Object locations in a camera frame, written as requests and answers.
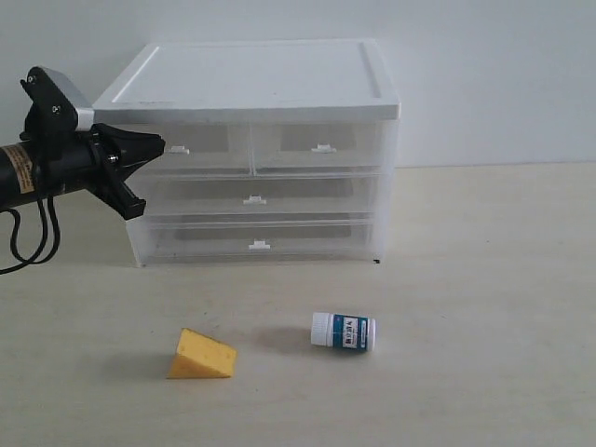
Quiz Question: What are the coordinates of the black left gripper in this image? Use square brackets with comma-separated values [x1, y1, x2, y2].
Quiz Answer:
[89, 124, 165, 220]

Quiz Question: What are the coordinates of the clear drawer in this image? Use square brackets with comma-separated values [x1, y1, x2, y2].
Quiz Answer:
[133, 176, 387, 216]
[131, 124, 252, 177]
[127, 215, 385, 266]
[251, 123, 385, 175]

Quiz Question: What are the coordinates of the yellow cheese wedge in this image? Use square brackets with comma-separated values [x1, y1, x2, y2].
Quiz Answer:
[167, 328, 237, 379]

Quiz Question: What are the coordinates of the white blue-labelled pill bottle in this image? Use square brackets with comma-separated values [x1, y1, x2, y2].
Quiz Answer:
[310, 312, 376, 353]

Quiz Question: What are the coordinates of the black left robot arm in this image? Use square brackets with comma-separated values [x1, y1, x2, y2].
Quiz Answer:
[1, 124, 165, 221]

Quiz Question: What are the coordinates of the clear bottom drawer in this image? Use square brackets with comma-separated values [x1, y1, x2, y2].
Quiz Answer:
[127, 215, 385, 266]

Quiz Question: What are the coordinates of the white plastic drawer cabinet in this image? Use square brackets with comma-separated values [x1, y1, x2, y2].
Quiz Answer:
[94, 38, 400, 266]

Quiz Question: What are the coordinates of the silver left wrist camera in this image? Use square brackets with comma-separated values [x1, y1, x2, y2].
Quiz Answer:
[20, 66, 94, 139]

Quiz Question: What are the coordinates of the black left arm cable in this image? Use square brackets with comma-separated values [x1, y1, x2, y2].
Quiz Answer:
[0, 190, 62, 275]

